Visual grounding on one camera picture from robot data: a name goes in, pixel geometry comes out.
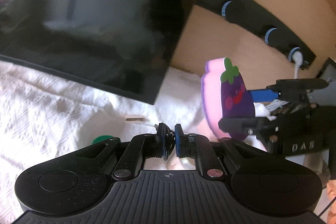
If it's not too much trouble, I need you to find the black monitor screen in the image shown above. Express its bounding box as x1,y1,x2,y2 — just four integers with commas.
1,0,196,104

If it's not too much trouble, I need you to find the black power strip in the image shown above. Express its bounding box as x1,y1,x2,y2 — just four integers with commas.
197,0,316,69

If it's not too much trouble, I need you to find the purple eggplant felt plush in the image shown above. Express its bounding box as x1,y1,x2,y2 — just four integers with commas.
201,57,255,141

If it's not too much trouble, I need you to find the computer case glass panel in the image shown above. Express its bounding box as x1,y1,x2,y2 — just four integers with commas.
316,57,336,83

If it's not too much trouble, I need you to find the white textured blanket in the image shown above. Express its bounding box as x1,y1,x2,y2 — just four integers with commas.
1,62,217,223

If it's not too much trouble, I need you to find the black cord charm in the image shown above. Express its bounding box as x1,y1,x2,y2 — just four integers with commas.
154,123,175,161

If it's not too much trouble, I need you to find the white usb adapter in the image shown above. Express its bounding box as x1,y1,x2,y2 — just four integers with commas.
125,115,146,123

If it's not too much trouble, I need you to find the green round tin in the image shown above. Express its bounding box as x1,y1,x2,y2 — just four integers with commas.
92,135,112,144

